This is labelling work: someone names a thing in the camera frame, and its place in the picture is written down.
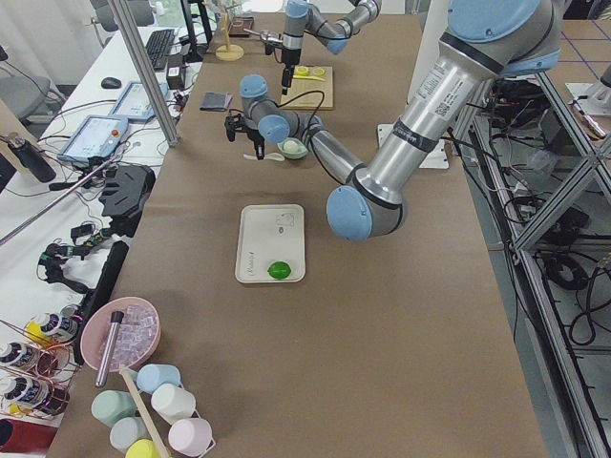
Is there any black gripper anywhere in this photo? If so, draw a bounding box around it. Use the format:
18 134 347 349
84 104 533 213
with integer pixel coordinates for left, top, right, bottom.
281 47 301 95
244 127 264 160

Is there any pink bowl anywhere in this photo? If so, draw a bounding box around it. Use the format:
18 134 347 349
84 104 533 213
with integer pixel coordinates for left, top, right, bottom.
80 297 161 372

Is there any aluminium frame post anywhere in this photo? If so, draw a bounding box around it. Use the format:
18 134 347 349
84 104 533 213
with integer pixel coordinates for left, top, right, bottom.
108 0 179 147

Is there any white plastic cup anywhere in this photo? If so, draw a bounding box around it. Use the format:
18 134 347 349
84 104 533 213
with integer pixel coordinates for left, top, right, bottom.
151 384 196 425

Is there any black water bottle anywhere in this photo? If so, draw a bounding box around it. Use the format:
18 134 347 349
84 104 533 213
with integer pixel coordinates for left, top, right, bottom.
4 132 56 183

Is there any yellow plastic cup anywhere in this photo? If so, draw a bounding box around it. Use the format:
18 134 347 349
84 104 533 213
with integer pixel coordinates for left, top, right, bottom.
125 439 160 458

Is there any bamboo cutting board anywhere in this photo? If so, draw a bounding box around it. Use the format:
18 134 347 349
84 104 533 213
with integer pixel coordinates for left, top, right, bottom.
280 66 334 111

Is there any wooden mug tree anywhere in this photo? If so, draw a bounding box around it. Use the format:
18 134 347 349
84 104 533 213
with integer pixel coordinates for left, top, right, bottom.
213 1 244 62

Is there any blue plastic cup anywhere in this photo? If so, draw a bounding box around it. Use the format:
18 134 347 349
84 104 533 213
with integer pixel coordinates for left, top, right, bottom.
136 364 181 394

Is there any yellow plastic knife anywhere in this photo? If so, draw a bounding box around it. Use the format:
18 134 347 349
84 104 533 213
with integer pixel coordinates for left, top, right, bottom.
293 74 326 82

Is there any beige serving tray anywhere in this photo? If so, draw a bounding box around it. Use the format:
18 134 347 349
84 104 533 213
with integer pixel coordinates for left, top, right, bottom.
235 204 306 283

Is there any black keyboard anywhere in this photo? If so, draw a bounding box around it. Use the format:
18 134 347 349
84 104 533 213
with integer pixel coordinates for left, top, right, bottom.
145 29 175 72

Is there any white ceramic spoon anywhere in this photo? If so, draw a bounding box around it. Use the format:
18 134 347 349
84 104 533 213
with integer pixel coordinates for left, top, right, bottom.
242 153 285 162

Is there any black computer mouse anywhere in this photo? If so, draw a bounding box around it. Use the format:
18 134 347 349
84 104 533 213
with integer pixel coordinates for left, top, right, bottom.
100 76 122 90

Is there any pink plastic cup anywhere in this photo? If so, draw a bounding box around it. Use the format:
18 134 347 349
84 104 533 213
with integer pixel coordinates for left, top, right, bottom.
168 418 215 457

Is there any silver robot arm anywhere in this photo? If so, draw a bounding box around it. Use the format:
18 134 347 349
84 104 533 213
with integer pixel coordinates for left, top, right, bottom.
281 0 382 95
240 1 565 240

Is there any teach pendant far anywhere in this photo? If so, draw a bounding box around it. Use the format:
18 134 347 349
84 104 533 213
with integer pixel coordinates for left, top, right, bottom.
109 81 155 122

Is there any teach pendant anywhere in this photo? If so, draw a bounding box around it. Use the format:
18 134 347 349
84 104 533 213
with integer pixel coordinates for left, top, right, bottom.
57 114 129 164
109 81 155 122

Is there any grey folded cloth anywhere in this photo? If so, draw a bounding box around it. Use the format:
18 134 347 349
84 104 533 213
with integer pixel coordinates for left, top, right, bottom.
200 92 233 112

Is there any green plastic cup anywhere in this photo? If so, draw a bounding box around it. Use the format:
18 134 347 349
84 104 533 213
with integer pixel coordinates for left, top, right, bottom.
91 390 137 427

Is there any metal tube in bowl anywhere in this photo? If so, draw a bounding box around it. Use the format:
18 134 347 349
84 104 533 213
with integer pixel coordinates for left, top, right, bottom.
95 311 124 388

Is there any mint green bowl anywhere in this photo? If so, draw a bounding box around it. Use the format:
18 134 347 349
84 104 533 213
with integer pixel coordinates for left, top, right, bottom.
277 137 308 160

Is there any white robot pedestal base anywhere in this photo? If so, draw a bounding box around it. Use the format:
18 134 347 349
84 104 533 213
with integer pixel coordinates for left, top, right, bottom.
376 0 472 170

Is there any grey plastic cup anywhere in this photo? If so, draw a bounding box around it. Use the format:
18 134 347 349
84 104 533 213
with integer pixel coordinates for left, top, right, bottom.
110 417 149 453

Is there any teach pendant near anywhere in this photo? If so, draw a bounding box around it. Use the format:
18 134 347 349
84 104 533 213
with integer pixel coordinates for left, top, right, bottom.
57 114 129 164

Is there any green lime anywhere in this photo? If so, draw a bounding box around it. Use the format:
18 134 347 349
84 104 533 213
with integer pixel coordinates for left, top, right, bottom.
267 260 292 280

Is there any lemon slice lower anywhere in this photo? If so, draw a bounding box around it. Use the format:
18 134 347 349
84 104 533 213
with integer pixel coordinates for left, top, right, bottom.
294 66 310 78

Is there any white steamed bun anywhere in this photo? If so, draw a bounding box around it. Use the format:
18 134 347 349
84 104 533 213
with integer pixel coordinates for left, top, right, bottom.
283 139 300 154

